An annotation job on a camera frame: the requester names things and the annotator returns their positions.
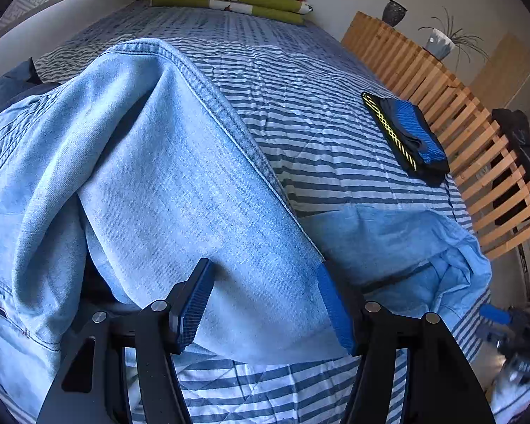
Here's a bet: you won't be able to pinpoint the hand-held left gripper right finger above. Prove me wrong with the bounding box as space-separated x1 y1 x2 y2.
316 264 497 424

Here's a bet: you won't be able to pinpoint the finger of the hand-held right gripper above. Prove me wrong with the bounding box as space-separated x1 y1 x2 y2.
479 304 513 325

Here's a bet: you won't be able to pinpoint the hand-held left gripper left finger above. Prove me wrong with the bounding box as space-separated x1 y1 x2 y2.
35 257 216 424

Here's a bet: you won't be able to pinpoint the light blue denim jeans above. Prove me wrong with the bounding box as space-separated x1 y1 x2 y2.
0 37 349 407

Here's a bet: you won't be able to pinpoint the blue black pants yellow print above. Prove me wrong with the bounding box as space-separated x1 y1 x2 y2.
361 91 450 187

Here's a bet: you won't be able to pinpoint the blue white striped bedspread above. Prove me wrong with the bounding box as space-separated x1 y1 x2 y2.
9 2 491 424

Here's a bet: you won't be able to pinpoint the light wooden cabinet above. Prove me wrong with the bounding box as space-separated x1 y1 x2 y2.
468 33 530 111

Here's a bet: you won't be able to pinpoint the wooden slatted divider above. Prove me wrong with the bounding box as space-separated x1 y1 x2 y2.
341 11 530 261

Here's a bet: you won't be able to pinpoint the potted plant grey white pot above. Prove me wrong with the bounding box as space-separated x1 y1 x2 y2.
417 6 491 73

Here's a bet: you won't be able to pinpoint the dark cloth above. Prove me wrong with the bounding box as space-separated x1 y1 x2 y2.
0 58 42 116

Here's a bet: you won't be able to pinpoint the dark grey vase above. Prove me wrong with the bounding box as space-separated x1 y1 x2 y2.
382 0 408 27

